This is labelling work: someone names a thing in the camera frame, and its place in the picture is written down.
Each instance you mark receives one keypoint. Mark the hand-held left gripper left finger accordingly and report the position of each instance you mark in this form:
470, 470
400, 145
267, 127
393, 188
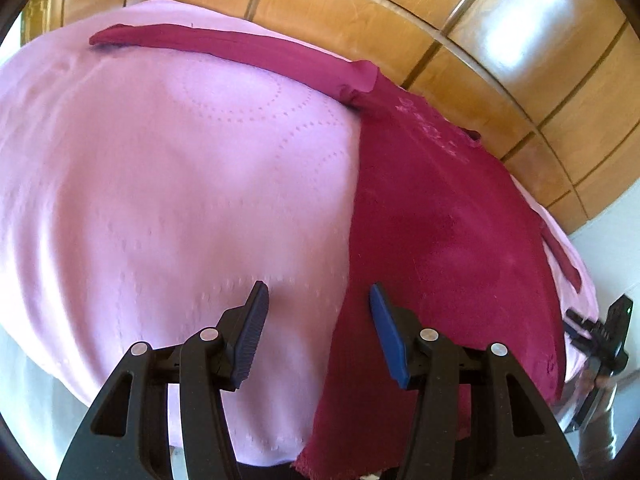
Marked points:
248, 340

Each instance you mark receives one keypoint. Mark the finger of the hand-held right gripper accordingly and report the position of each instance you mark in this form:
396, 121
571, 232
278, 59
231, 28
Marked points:
580, 324

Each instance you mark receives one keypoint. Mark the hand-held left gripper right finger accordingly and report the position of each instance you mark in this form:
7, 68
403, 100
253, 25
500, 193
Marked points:
390, 340

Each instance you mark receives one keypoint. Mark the maroon long-sleeved shirt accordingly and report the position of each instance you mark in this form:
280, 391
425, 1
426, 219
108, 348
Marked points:
430, 210

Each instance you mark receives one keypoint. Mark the person's right forearm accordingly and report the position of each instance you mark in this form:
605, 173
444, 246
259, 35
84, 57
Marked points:
597, 425

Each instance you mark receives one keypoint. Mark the pink blanket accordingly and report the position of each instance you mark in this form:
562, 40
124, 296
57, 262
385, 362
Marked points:
175, 185

